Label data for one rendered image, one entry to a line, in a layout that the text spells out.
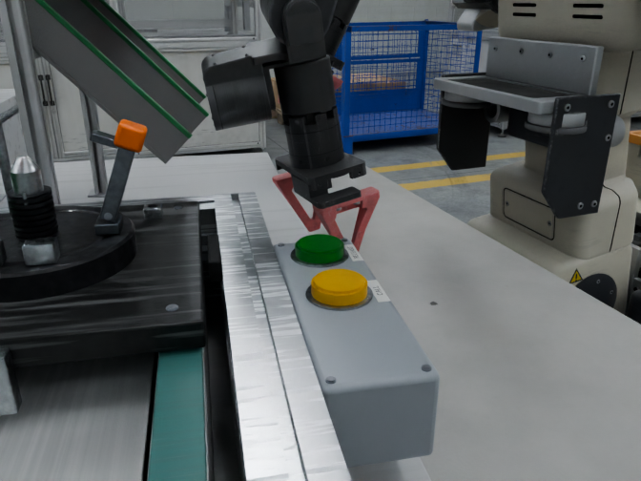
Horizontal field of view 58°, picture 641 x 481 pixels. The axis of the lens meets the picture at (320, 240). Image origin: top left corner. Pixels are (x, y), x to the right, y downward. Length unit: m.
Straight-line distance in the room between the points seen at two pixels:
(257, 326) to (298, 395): 0.08
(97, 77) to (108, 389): 0.36
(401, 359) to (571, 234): 0.60
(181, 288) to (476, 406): 0.25
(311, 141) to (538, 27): 0.47
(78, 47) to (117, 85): 0.05
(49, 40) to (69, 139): 3.83
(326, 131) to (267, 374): 0.32
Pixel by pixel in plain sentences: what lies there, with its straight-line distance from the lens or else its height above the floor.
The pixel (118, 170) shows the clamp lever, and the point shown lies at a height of 1.04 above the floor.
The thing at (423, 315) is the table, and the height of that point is 0.86.
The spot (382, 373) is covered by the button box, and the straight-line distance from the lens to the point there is 0.34.
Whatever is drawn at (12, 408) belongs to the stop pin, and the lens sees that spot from 0.40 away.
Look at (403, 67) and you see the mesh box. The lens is 4.85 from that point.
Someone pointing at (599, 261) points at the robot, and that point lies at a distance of 0.96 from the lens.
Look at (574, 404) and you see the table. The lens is 0.52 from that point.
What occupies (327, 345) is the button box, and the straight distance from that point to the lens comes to 0.36.
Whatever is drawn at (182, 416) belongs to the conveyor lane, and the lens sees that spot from 0.34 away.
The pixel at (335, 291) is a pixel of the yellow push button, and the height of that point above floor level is 0.97.
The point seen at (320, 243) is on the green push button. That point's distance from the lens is 0.47.
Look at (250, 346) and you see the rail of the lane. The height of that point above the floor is 0.96.
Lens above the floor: 1.16
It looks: 23 degrees down
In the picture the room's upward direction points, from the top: straight up
